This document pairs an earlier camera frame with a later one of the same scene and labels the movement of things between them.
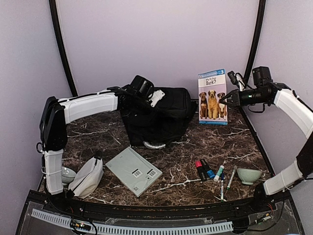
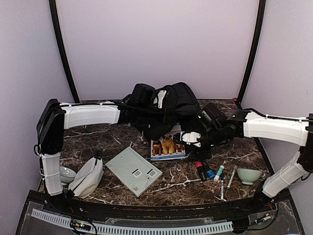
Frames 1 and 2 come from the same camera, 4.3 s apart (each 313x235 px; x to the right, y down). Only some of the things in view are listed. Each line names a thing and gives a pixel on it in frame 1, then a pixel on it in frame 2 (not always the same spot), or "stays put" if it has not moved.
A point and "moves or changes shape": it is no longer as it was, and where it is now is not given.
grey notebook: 135,172 stays put
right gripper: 236,99 to 199,154
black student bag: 167,124 moves or changes shape
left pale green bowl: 67,175 stays put
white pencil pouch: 87,177 stays put
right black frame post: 257,37 stays put
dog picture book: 212,87 to 165,148
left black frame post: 54,12 stays put
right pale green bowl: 248,176 stays put
